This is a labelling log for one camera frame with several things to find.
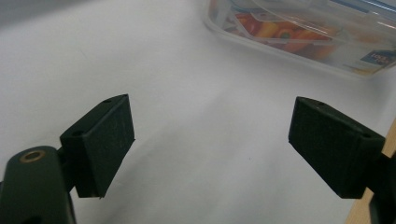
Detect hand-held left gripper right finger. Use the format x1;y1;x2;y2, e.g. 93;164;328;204
288;96;387;200

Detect clear plastic storage box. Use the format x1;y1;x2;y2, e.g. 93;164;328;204
204;0;396;78

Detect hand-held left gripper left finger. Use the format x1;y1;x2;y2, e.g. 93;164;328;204
59;93;136;199

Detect orange and red toy vegetables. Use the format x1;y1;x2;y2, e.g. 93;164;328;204
228;12;340;60

